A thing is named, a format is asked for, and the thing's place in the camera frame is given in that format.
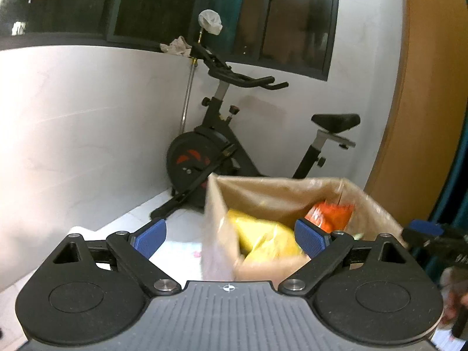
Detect black exercise bike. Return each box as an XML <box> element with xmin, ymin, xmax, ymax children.
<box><xmin>150</xmin><ymin>43</ymin><xmax>361</xmax><ymax>220</ymax></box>

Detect orange wooden cabinet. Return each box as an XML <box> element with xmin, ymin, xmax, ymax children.
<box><xmin>365</xmin><ymin>0</ymin><xmax>468</xmax><ymax>227</ymax></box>

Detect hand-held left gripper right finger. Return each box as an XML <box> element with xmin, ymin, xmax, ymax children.
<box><xmin>278</xmin><ymin>218</ymin><xmax>407</xmax><ymax>296</ymax></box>

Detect yellow snack packet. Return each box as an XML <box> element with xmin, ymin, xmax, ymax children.
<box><xmin>227</xmin><ymin>209</ymin><xmax>312</xmax><ymax>264</ymax></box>

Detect metal pole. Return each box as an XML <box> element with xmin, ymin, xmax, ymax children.
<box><xmin>179</xmin><ymin>31</ymin><xmax>205</xmax><ymax>137</ymax></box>

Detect brown cardboard box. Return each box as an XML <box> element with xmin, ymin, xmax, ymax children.
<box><xmin>203</xmin><ymin>175</ymin><xmax>408</xmax><ymax>282</ymax></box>

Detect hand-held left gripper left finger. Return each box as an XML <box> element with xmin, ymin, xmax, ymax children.
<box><xmin>53</xmin><ymin>218</ymin><xmax>182</xmax><ymax>297</ymax></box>

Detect orange snack packet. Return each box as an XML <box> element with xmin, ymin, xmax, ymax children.
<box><xmin>304</xmin><ymin>201</ymin><xmax>356</xmax><ymax>235</ymax></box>

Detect crumpled white cloth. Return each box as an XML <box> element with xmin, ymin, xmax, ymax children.
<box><xmin>159</xmin><ymin>36</ymin><xmax>193</xmax><ymax>58</ymax></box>

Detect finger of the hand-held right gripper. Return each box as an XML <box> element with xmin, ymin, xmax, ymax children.
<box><xmin>402</xmin><ymin>220</ymin><xmax>468</xmax><ymax>266</ymax></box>

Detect white plastic bag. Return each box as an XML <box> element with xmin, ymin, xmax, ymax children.
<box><xmin>198</xmin><ymin>8</ymin><xmax>224</xmax><ymax>36</ymax></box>

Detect person's right hand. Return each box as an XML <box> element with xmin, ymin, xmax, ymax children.
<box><xmin>441</xmin><ymin>267</ymin><xmax>468</xmax><ymax>325</ymax></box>

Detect dark framed window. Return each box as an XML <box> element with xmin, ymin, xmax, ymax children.
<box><xmin>0</xmin><ymin>0</ymin><xmax>341</xmax><ymax>82</ymax></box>

